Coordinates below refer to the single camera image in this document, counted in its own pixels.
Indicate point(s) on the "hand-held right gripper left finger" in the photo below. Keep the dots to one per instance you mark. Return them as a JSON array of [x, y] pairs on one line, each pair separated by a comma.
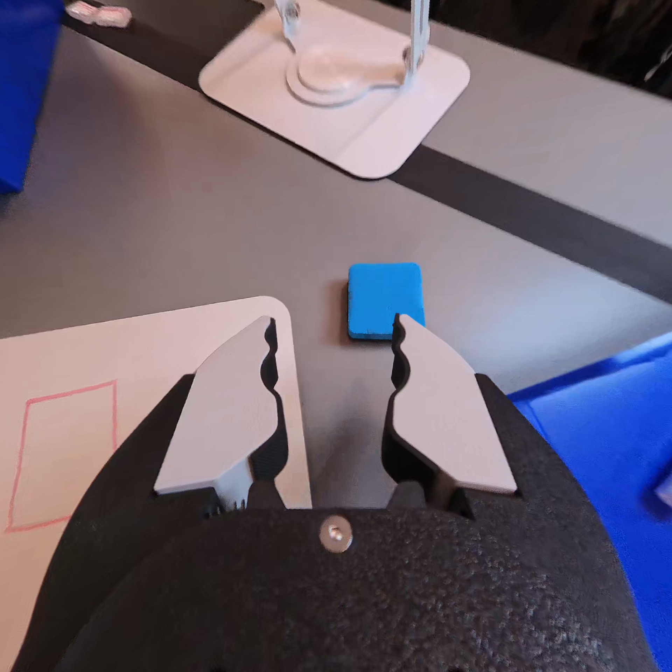
[[220, 420]]

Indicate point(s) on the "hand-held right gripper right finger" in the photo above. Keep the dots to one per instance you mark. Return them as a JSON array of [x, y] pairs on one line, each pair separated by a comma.
[[446, 420]]

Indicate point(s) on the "blue whiteboard eraser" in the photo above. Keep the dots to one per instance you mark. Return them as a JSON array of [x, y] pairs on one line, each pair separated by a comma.
[[383, 294]]

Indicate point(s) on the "white whiteboard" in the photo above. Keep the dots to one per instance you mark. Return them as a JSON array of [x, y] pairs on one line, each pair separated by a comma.
[[78, 357]]

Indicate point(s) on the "small white plastic object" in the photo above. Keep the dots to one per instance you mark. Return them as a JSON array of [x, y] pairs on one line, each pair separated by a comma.
[[81, 10], [113, 15]]

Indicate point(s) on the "white stand with base plate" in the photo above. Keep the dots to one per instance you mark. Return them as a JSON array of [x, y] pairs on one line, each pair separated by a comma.
[[367, 120]]

